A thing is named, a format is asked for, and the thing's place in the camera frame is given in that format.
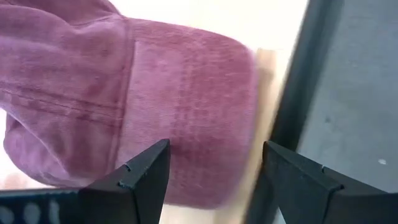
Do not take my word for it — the black aluminium rig frame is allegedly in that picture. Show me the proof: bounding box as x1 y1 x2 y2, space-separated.
244 0 345 224

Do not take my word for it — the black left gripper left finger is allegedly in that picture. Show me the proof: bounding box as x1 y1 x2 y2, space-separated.
77 139 172 224

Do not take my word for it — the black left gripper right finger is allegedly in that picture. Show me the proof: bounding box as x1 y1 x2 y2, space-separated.
262 141 398 224

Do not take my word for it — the maroon baseball cap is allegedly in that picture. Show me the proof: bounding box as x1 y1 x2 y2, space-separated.
0 0 261 210

